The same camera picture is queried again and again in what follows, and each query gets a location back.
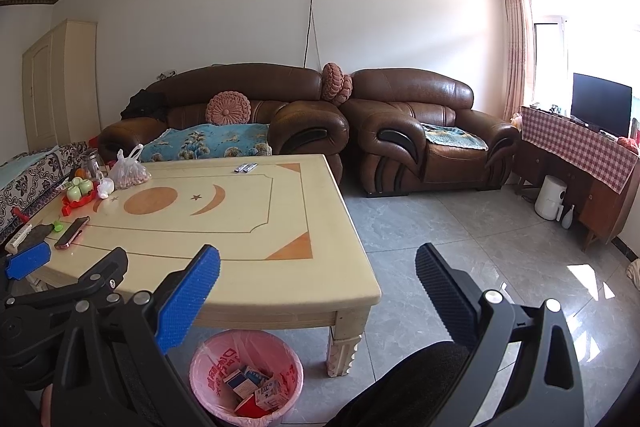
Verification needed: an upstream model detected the blue medicine box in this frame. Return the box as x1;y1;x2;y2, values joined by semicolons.
255;381;290;410

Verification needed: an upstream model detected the smartphone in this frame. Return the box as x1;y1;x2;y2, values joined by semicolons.
54;216;91;251

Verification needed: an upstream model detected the black hanging cable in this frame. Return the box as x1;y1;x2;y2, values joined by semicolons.
302;0;323;68

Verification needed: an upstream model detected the glass jar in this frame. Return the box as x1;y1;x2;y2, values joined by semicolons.
82;148;103;180

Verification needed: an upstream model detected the blue seat mat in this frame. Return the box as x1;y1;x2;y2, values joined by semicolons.
422;123;488;152

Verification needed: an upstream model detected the white round appliance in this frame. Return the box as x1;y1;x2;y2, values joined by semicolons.
534;175;570;222

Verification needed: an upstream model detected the beige wooden coffee table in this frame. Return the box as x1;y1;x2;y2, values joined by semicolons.
7;154;382;379

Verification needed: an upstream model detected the white and blue box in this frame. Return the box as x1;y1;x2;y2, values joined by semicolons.
223;369;247;393

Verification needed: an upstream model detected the brown leather sofa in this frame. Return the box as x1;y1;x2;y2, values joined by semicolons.
97;63;350;188

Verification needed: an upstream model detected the person's left leg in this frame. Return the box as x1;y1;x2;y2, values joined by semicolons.
107;342;216;427

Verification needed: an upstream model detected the beige wardrobe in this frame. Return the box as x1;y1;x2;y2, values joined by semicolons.
21;19;101;152

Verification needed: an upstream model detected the red checkered tablecloth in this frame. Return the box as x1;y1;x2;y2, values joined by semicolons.
520;106;640;194

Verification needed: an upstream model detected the black monitor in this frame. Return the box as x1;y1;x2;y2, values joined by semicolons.
571;73;633;138

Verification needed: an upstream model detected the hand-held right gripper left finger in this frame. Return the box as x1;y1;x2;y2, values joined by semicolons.
50;244;221;427

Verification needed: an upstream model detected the pink curtain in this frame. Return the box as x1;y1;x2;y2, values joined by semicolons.
501;0;536;120

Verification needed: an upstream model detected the brown leather armchair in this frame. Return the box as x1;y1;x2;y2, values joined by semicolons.
341;68;521;198

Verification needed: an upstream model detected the clear plastic bag of nuts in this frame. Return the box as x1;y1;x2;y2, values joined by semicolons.
109;144;152;190

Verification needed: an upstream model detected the white remote control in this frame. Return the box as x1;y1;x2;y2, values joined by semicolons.
5;223;33;253

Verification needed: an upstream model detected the blue cigarette box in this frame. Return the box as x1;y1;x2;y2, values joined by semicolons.
243;366;273;387

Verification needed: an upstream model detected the window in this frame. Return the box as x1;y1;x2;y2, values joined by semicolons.
522;0;640;118

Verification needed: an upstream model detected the black clothing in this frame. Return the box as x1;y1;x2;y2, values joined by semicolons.
120;89;168;120

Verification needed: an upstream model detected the red plastic tray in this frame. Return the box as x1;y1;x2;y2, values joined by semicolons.
61;189;101;217

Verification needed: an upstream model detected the pale teal cloth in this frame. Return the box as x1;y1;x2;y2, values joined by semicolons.
0;146;61;190

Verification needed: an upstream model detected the dark grey pouch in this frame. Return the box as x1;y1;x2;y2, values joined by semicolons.
17;223;55;253

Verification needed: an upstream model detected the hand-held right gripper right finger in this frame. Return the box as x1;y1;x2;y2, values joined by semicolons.
416;243;586;427

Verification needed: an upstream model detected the blue floral blanket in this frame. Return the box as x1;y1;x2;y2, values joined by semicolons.
137;123;273;162

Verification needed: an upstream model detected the pink trash bin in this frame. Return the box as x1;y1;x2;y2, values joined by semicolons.
189;329;305;427

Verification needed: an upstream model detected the red paper cup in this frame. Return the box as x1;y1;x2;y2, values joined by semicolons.
234;397;266;419

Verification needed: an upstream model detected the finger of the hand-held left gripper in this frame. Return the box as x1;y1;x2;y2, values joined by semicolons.
4;241;52;282
2;247;130;308

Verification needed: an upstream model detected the black and white floral cover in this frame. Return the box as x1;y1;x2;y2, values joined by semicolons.
0;141;88;238

